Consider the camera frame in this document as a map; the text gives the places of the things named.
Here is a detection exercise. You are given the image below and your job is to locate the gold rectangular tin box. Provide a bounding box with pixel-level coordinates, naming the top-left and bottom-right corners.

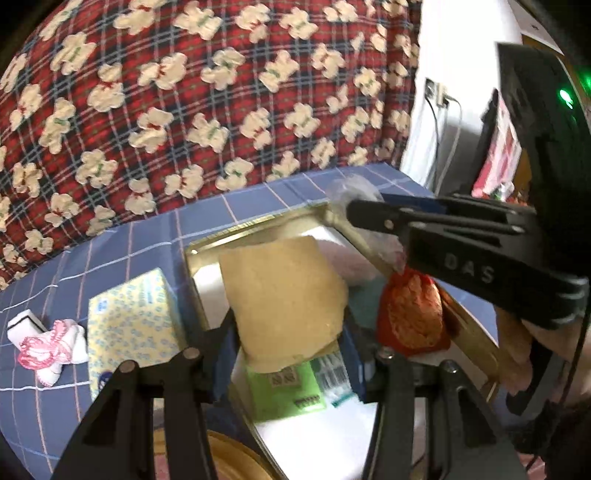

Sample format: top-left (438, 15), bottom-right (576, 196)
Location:
top-left (185, 203), bottom-right (504, 480)

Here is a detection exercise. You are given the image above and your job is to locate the clear plastic bag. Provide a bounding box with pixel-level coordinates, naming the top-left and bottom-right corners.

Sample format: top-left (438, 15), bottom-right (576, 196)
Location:
top-left (325, 178), bottom-right (409, 273)

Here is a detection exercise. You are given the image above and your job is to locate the blue checked bed sheet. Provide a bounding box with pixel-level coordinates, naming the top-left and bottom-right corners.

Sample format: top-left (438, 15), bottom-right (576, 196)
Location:
top-left (0, 162), bottom-right (462, 480)

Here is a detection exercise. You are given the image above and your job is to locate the black cable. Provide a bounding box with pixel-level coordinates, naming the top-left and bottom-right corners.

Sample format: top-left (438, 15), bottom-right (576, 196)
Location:
top-left (424, 97), bottom-right (440, 186)

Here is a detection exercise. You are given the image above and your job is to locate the round wooden object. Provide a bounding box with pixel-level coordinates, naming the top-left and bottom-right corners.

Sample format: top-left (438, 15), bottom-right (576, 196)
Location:
top-left (152, 429), bottom-right (282, 480)

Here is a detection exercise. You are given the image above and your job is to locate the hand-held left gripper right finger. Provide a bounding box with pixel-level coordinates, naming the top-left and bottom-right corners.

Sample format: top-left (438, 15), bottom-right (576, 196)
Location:
top-left (341, 323), bottom-right (527, 480)

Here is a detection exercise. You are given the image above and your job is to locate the teal soft cloth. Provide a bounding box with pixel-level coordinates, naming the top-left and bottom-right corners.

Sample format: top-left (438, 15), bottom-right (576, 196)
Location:
top-left (348, 281), bottom-right (389, 329)

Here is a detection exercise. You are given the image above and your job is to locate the green packet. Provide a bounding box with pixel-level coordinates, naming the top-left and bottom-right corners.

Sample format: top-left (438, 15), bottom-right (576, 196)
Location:
top-left (245, 348), bottom-right (365, 423)

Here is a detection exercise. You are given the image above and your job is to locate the white sock with pink trim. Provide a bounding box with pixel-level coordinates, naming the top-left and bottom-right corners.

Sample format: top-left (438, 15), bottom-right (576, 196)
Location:
top-left (17, 318), bottom-right (89, 387)

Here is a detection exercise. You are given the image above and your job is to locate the red gold brocade pouch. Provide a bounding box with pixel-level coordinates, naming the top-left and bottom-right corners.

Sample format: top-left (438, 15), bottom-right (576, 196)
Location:
top-left (376, 268), bottom-right (451, 356)

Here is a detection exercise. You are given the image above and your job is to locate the wall socket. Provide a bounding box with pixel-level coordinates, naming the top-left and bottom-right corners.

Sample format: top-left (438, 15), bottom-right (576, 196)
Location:
top-left (425, 78), bottom-right (451, 107)

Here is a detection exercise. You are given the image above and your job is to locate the small white box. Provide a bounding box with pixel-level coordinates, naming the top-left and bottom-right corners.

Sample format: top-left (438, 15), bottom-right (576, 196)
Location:
top-left (7, 310), bottom-right (47, 344)

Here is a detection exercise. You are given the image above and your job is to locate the pale pink cloth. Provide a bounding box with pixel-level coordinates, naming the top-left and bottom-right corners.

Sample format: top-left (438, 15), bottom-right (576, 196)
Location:
top-left (318, 240), bottom-right (384, 287)

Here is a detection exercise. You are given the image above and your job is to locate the yellow blue patterned tissue pack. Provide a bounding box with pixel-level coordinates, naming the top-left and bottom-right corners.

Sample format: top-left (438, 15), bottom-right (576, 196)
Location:
top-left (88, 268), bottom-right (185, 402)

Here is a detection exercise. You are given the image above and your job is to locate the brown cardboard sheet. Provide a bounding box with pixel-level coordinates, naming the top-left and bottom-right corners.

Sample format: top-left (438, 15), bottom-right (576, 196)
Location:
top-left (218, 236), bottom-right (349, 374)

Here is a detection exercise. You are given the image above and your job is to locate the person's right hand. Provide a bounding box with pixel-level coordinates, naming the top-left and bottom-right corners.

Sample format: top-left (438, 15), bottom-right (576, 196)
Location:
top-left (496, 307), bottom-right (536, 396)

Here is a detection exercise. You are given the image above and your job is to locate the red plaid teddy bear blanket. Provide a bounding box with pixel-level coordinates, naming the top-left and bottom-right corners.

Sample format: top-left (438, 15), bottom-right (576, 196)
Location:
top-left (0, 0), bottom-right (423, 291)

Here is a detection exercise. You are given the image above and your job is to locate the pink printed bag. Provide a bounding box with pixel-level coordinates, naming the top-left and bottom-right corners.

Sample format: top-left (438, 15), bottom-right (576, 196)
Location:
top-left (473, 92), bottom-right (522, 197)

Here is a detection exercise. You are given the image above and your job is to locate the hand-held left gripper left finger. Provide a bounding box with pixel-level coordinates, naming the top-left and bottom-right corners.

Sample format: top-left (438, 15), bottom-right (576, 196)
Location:
top-left (51, 311), bottom-right (242, 480)

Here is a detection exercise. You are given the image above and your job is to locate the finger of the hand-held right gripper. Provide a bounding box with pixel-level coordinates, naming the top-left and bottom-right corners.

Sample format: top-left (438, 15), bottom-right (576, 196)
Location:
top-left (381, 193), bottom-right (532, 214)
top-left (345, 198), bottom-right (585, 329)

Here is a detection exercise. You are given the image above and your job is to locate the white cable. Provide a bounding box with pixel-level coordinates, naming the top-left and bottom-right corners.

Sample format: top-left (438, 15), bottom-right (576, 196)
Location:
top-left (434, 99), bottom-right (465, 191)

